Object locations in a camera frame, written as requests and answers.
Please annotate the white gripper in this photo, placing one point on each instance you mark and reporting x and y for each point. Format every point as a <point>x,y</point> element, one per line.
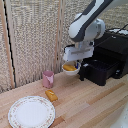
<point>79,52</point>

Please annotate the yellow food piece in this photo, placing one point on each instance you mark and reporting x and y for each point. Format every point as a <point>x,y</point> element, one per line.
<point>69,67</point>

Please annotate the black air fryer drawer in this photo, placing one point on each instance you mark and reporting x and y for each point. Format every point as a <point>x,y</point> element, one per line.
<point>101,71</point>

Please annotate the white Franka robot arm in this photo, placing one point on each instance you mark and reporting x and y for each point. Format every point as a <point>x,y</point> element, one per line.
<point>85,26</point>

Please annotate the black air fryer body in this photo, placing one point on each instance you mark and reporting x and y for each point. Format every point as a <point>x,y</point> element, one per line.
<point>115,41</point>

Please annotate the pink cup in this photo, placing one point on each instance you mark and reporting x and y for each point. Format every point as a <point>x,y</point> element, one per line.
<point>48,79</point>

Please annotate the yellow rectangular block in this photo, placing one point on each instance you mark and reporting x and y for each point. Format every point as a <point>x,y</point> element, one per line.
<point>51,95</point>

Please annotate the woven folding screen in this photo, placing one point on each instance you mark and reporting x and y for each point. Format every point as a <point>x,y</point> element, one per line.
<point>31,36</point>

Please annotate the white floral rim plate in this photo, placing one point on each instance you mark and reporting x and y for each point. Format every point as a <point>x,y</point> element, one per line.
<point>31,112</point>

